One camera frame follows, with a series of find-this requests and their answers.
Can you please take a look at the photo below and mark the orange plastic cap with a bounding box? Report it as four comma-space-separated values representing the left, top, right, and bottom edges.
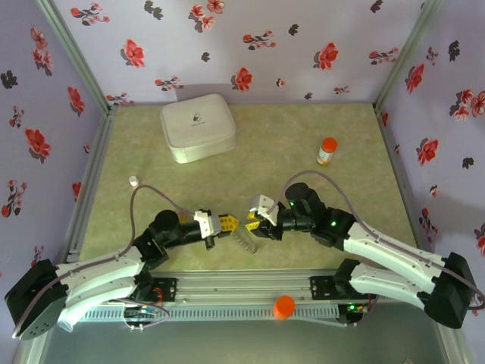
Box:
272, 294, 297, 322

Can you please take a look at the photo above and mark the perforated metal ring plate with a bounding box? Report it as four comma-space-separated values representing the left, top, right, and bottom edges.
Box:
233, 226, 261, 254

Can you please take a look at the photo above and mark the white square box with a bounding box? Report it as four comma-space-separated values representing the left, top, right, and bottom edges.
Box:
159, 93, 238, 165

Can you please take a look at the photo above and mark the aluminium frame post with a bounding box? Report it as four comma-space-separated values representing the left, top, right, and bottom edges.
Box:
36, 0, 117, 115
373, 0, 444, 113

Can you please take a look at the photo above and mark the orange capped pill bottle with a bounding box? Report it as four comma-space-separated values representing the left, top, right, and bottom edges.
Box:
316, 136, 339, 167

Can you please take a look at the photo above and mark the aluminium table edge rail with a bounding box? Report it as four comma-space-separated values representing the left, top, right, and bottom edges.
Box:
62, 105, 119, 266
374, 108, 422, 249

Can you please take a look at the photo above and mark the small circuit board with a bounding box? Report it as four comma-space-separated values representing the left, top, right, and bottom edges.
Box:
123, 303, 162, 322
345, 302, 372, 318

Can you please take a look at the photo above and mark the slotted white cable duct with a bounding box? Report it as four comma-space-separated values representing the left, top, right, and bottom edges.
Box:
81, 304, 341, 322

